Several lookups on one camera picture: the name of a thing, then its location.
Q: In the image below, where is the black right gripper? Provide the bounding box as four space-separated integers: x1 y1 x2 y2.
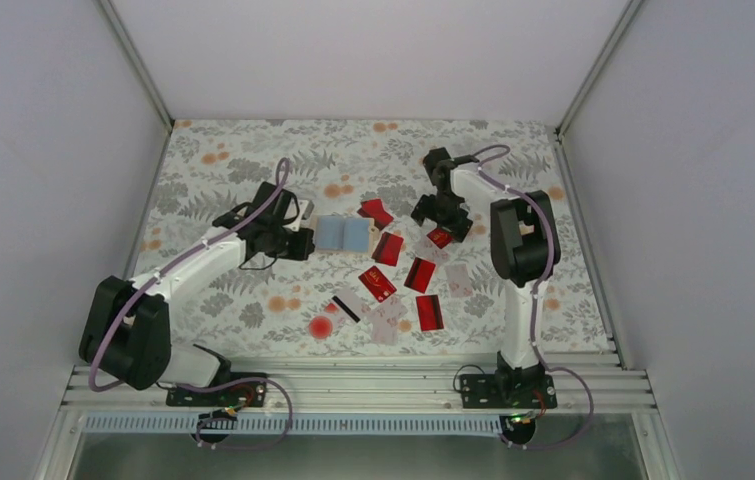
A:
412 191 474 243

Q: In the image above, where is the red VIP card small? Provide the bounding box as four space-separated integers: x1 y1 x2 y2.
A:
427 227 454 250

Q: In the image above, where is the beige leather card holder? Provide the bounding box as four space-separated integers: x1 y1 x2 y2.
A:
312 215 379 255

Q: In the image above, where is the red stripe card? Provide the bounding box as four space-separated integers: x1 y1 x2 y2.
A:
357 198 394 230
416 295 444 332
372 232 404 267

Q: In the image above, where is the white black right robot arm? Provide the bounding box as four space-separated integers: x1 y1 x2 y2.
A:
411 148 561 407

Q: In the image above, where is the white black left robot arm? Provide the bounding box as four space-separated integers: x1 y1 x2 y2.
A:
78 182 314 405

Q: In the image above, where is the white floral card right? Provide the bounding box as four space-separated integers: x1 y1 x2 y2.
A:
445 264 474 298

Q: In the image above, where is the white floral card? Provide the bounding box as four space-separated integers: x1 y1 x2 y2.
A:
366 296 408 345
445 264 474 298

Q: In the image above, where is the red VIP card upper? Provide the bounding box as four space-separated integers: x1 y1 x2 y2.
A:
404 257 436 293

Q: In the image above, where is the white card black stripe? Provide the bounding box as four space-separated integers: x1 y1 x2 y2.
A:
331 287 371 323

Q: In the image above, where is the white card red circle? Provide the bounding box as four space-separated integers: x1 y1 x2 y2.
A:
308 302 343 340

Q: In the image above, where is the red VIP card centre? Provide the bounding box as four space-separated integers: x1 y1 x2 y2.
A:
358 266 397 303

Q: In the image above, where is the white floral card lower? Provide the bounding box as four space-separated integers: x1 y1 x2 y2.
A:
366 296 408 345

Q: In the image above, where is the floral patterned table mat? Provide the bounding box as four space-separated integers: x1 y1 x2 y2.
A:
135 120 610 357

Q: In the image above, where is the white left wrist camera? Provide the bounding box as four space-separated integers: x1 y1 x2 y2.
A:
284 200 314 231

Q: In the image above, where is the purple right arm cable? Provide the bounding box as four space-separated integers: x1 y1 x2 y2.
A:
472 144 596 453

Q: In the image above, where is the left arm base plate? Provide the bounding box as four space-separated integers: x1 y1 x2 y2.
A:
165 372 268 409

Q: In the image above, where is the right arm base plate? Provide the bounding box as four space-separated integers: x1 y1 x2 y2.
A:
458 373 558 410

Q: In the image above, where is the grey slotted cable duct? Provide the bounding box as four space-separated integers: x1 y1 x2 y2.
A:
82 412 501 437

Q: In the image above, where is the aluminium rail frame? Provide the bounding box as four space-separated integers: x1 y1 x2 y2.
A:
61 362 657 414

